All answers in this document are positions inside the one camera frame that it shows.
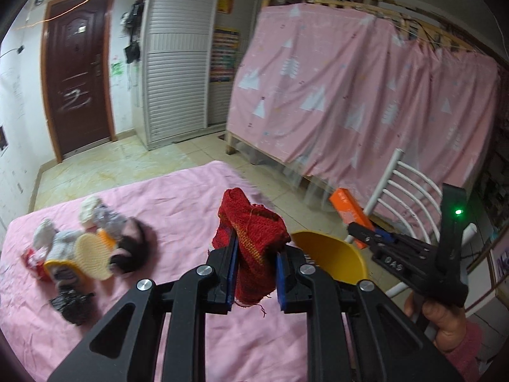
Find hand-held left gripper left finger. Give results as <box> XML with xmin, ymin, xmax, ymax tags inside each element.
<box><xmin>47</xmin><ymin>229</ymin><xmax>239</xmax><ymax>382</ymax></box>

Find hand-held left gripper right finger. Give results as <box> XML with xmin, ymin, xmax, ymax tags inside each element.
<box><xmin>276</xmin><ymin>244</ymin><xmax>464</xmax><ymax>382</ymax></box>

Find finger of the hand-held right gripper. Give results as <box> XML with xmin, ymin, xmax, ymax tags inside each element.
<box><xmin>372</xmin><ymin>227</ymin><xmax>430</xmax><ymax>250</ymax></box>
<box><xmin>347</xmin><ymin>222</ymin><xmax>398</xmax><ymax>261</ymax></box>

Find orange cardboard box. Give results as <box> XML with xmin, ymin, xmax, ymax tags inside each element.
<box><xmin>329</xmin><ymin>188</ymin><xmax>376</xmax><ymax>249</ymax></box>

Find red knitted cloth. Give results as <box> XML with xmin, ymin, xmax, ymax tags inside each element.
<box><xmin>209</xmin><ymin>188</ymin><xmax>292</xmax><ymax>318</ymax></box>

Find yellow plastic bin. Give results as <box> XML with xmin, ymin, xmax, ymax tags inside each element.
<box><xmin>291</xmin><ymin>230</ymin><xmax>368</xmax><ymax>287</ymax></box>

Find person's right forearm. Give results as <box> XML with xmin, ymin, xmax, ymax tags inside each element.
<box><xmin>437</xmin><ymin>320</ymin><xmax>484</xmax><ymax>382</ymax></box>

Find person's right hand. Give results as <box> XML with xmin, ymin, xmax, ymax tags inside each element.
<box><xmin>403</xmin><ymin>292</ymin><xmax>468</xmax><ymax>353</ymax></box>

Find white metal chair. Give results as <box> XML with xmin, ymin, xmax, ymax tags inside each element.
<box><xmin>344</xmin><ymin>148</ymin><xmax>478</xmax><ymax>299</ymax></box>

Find pink table sheet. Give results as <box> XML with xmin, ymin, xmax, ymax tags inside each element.
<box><xmin>0</xmin><ymin>160</ymin><xmax>355</xmax><ymax>382</ymax></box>

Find black hairy clump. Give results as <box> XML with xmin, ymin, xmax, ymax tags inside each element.
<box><xmin>108</xmin><ymin>219</ymin><xmax>158</xmax><ymax>278</ymax></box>

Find grey knitted cloth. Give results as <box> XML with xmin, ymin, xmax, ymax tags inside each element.
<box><xmin>93</xmin><ymin>203</ymin><xmax>135</xmax><ymax>240</ymax></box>

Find round yellow mesh pad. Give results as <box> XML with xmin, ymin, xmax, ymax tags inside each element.
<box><xmin>75</xmin><ymin>233</ymin><xmax>114</xmax><ymax>281</ymax></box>

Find pink printed bed curtain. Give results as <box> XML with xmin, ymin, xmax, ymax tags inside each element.
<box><xmin>227</xmin><ymin>2</ymin><xmax>501</xmax><ymax>217</ymax></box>

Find black plastic bag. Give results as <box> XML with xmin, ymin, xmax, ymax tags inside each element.
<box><xmin>49</xmin><ymin>290</ymin><xmax>96</xmax><ymax>325</ymax></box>

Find grey fluffy cloth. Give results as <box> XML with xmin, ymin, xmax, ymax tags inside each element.
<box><xmin>34</xmin><ymin>219</ymin><xmax>81</xmax><ymax>264</ymax></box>

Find white slatted wardrobe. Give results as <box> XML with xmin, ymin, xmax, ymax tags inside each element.
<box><xmin>137</xmin><ymin>0</ymin><xmax>264</xmax><ymax>151</ymax></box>

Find red wrapper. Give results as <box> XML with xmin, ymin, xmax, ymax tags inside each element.
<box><xmin>22</xmin><ymin>247</ymin><xmax>51</xmax><ymax>282</ymax></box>

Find colourful chart poster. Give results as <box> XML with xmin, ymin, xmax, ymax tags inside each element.
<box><xmin>210</xmin><ymin>27</ymin><xmax>241</xmax><ymax>84</ymax></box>

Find dark brown door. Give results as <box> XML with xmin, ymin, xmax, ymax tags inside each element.
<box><xmin>42</xmin><ymin>0</ymin><xmax>117</xmax><ymax>164</ymax></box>

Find hanging black bags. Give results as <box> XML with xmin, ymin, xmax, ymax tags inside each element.
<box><xmin>120</xmin><ymin>0</ymin><xmax>146</xmax><ymax>65</ymax></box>

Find string light cable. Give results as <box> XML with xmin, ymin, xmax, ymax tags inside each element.
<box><xmin>18</xmin><ymin>0</ymin><xmax>117</xmax><ymax>29</ymax></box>

